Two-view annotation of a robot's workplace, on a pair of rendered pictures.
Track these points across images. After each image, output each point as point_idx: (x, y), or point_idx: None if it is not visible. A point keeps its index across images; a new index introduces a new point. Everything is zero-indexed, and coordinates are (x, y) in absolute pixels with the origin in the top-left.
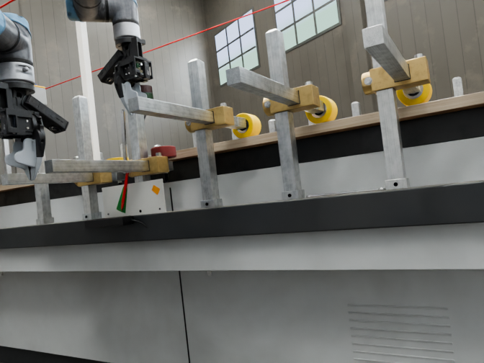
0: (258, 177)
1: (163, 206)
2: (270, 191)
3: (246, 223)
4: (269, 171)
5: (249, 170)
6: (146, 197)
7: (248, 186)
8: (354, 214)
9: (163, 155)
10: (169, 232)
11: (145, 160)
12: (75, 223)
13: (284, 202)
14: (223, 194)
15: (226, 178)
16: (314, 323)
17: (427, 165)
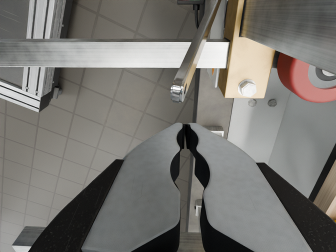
0: (307, 175)
1: (208, 69)
2: (291, 172)
3: (190, 162)
4: (304, 193)
5: (320, 174)
6: (214, 36)
7: (307, 152)
8: (186, 223)
9: (280, 80)
10: (196, 72)
11: (228, 60)
12: None
13: (189, 201)
14: (320, 109)
15: (332, 130)
16: None
17: None
